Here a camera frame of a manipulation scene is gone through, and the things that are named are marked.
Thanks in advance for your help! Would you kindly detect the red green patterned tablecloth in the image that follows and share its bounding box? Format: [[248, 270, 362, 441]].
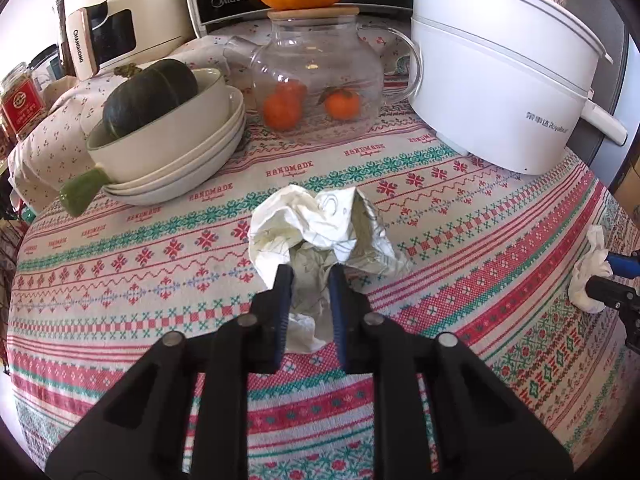
[[7, 20, 640, 480]]

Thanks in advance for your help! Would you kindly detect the white electric cooking pot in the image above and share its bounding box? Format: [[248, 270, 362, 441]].
[[404, 0, 629, 176]]

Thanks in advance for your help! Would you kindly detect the white paper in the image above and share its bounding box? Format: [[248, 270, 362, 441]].
[[248, 185, 415, 355]]

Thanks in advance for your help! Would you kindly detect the dark green squash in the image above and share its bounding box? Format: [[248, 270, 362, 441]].
[[102, 58, 200, 138]]

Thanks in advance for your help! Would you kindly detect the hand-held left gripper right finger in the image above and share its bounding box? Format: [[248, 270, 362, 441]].
[[327, 264, 576, 480]]

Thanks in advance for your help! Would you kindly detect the wooden teapot lid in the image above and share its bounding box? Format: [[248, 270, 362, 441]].
[[268, 4, 361, 22]]

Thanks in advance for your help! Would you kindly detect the green glazed handle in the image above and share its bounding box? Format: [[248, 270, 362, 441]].
[[59, 167, 108, 218]]

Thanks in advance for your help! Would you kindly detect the cardboard box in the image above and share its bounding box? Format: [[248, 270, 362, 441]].
[[612, 160, 640, 211]]

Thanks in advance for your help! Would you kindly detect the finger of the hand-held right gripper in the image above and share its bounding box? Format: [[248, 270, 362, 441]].
[[605, 251, 640, 278], [586, 275, 640, 351]]

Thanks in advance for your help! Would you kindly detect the small mandarin orange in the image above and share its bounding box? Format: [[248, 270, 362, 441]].
[[324, 87, 362, 121], [263, 82, 308, 131]]

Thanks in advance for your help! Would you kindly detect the cream deep bowl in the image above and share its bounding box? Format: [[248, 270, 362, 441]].
[[86, 66, 228, 183]]

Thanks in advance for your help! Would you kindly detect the glass jar black lid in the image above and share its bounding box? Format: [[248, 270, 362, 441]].
[[27, 45, 61, 86]]

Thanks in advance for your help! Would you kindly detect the stack of cream bowls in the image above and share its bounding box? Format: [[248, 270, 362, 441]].
[[7, 35, 261, 216]]

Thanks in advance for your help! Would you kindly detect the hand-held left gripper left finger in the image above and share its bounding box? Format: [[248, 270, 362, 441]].
[[45, 264, 296, 480]]

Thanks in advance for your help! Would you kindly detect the cream shallow bowl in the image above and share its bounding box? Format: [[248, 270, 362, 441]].
[[102, 110, 247, 198], [105, 130, 246, 207], [102, 85, 246, 191]]

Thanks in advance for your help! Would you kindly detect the white tissue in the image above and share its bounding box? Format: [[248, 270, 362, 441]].
[[567, 224, 613, 313]]

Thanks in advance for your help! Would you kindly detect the red tin jar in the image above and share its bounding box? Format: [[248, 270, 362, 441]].
[[0, 61, 43, 142]]

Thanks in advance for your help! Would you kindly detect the glass teapot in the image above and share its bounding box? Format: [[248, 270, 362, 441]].
[[223, 12, 423, 143]]

